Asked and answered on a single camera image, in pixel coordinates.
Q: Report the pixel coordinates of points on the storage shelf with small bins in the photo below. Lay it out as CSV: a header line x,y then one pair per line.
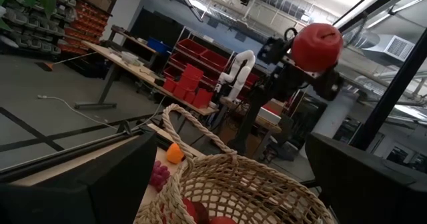
x,y
33,27

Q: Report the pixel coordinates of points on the clear plastic container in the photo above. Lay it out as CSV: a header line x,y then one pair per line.
x,y
129,57

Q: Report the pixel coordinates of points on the red tomato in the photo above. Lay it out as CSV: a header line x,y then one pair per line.
x,y
190,209

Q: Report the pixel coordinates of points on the white ventilation unit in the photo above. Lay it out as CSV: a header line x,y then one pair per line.
x,y
390,47

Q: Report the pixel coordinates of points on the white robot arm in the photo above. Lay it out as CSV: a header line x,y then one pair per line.
x,y
238,74

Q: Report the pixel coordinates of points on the black aluminium frame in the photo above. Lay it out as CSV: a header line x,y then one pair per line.
x,y
388,97

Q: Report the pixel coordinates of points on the purple grape bunch green leaf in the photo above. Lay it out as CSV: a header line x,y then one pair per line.
x,y
159,176

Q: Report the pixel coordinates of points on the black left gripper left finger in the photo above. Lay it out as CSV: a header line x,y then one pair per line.
x,y
83,200

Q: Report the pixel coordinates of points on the rack of red bins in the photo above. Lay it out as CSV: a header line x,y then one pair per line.
x,y
200,54

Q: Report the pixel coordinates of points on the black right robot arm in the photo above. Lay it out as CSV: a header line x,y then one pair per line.
x,y
253,117

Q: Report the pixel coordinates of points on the workshop table with grey legs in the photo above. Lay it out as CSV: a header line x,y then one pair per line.
x,y
133,69

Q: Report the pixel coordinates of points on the blue plastic bin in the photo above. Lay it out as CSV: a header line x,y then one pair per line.
x,y
159,46

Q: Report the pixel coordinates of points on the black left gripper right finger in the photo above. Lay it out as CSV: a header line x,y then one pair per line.
x,y
367,194

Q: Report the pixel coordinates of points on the orange broom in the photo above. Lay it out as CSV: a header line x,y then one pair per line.
x,y
48,66

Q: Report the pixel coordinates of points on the orange fruit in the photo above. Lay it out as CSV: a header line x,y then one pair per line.
x,y
174,153

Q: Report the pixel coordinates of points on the stack of red bins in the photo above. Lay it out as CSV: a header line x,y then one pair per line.
x,y
188,84

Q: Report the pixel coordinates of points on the white box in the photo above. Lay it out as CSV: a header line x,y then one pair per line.
x,y
269,115

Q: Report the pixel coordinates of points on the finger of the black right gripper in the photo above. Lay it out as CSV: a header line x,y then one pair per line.
x,y
330,85
272,50

